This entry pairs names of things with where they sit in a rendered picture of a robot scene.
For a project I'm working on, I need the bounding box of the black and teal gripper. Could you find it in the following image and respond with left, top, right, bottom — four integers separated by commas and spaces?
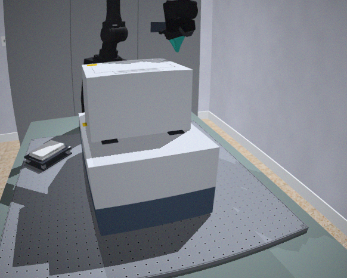
159, 28, 185, 52

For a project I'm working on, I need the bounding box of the white well pcr plate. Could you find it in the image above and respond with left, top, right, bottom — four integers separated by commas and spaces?
29, 140, 65, 161

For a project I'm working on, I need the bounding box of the grey lab instrument housing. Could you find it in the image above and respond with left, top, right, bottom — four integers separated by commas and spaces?
79, 58, 220, 236

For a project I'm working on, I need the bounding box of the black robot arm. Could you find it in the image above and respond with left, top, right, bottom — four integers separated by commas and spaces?
94, 0, 198, 62

